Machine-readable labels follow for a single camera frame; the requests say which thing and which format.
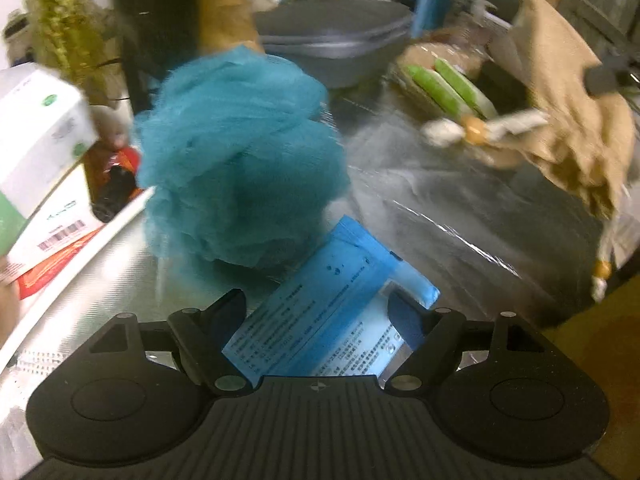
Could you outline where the brown paper bag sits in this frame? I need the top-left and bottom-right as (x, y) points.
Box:
(485, 0), (637, 218)

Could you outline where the grey hard-shell case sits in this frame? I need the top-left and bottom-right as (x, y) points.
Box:
(252, 0), (416, 90)

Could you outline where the red and white tube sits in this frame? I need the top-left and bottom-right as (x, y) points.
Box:
(15, 225), (108, 302)

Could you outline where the green and white box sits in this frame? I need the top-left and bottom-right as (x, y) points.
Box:
(0, 65), (99, 256)

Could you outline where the blue wipes packet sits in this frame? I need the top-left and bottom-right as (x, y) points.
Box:
(220, 215), (441, 379)

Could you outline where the small dark bottle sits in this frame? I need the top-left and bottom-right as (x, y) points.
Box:
(90, 146), (142, 224)

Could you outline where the teal mesh bath loofah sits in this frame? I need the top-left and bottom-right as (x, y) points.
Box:
(132, 44), (352, 297)

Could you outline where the white tube with orange band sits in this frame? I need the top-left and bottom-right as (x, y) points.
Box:
(420, 109), (551, 149)

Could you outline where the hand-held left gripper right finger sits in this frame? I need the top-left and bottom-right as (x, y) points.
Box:
(384, 291), (547, 394)

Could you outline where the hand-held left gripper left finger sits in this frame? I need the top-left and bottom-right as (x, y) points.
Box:
(86, 287), (252, 394)

